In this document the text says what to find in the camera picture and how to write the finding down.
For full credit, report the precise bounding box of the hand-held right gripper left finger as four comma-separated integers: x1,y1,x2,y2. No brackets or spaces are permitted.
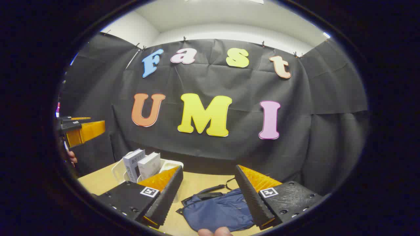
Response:
95,166,183,229

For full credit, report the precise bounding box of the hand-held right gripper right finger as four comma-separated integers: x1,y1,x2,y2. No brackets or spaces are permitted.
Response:
234,165,324,230

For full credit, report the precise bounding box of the blue schoolbag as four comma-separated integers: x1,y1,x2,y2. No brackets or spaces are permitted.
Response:
176,177,256,232

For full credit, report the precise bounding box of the white cover book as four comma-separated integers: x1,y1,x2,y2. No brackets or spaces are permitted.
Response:
137,152,161,180

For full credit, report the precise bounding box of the lavender cover book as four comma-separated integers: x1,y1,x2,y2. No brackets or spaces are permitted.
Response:
123,149,146,183

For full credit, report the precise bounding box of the white plastic bookshelf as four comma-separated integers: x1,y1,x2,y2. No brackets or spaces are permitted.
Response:
112,151,184,185

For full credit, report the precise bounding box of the row of small black clips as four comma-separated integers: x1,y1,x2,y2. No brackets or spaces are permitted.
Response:
103,30,304,58

